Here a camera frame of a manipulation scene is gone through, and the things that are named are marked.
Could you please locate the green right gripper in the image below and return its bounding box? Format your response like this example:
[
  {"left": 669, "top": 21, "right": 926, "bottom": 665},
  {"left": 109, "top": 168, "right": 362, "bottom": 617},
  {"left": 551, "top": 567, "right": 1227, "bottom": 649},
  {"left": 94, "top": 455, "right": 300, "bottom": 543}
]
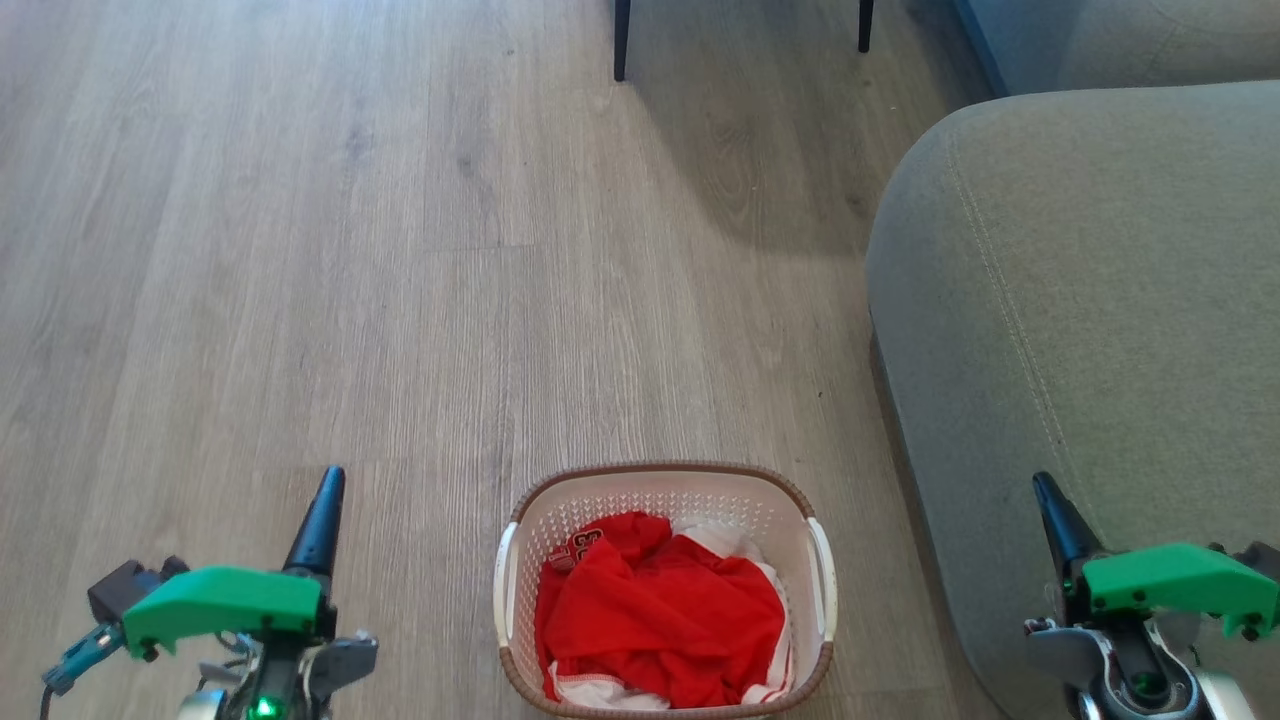
[{"left": 1024, "top": 471, "right": 1280, "bottom": 693}]

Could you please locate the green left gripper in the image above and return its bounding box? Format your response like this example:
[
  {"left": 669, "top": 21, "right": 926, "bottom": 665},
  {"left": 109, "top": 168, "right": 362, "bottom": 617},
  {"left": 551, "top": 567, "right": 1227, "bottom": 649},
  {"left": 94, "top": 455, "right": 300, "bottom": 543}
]
[{"left": 121, "top": 465, "right": 380, "bottom": 698}]

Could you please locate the white laundry basket brown rim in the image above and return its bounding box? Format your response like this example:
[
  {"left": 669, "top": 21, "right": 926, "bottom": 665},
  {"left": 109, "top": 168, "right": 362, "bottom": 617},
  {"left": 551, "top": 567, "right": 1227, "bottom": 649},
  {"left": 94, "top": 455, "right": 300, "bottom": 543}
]
[{"left": 492, "top": 460, "right": 839, "bottom": 720}]

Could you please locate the grey fabric sofa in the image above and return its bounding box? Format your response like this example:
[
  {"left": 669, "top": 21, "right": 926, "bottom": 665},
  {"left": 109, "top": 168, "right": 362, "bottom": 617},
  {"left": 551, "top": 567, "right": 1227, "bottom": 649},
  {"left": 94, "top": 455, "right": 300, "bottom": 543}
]
[{"left": 866, "top": 80, "right": 1280, "bottom": 720}]

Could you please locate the red jersey garment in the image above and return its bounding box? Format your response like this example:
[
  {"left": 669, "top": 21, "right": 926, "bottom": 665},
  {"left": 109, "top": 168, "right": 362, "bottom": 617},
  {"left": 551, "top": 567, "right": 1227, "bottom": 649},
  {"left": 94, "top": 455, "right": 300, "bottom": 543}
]
[{"left": 534, "top": 511, "right": 788, "bottom": 709}]

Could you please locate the blue grey sofa section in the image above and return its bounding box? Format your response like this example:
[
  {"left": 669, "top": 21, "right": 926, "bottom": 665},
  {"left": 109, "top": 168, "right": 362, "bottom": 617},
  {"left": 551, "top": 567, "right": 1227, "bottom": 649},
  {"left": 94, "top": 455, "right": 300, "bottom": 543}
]
[{"left": 951, "top": 0, "right": 1280, "bottom": 98}]

